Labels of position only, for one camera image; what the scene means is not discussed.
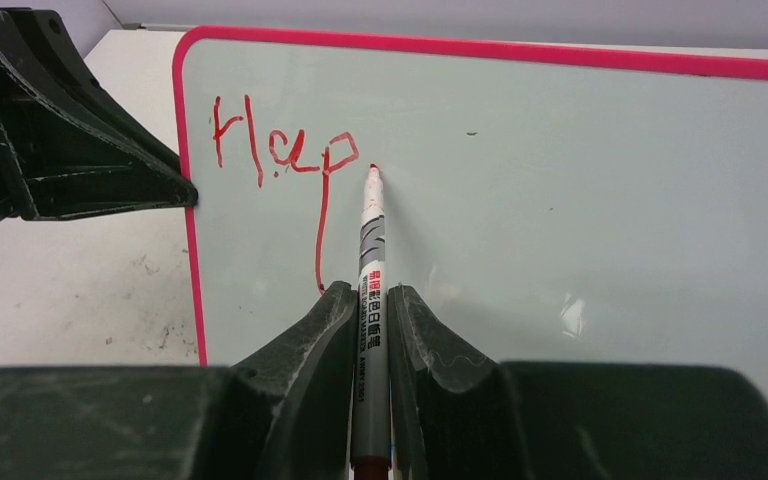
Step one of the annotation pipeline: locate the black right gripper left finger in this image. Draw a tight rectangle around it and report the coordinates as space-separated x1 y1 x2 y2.
233 281 358 479

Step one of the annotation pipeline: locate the pink framed whiteboard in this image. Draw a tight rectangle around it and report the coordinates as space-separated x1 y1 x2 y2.
172 26 768 399

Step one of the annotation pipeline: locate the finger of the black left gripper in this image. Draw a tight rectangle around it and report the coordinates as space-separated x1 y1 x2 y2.
0 7 198 221

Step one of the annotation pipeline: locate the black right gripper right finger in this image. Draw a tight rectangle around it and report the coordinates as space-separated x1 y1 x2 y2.
387 285 530 479

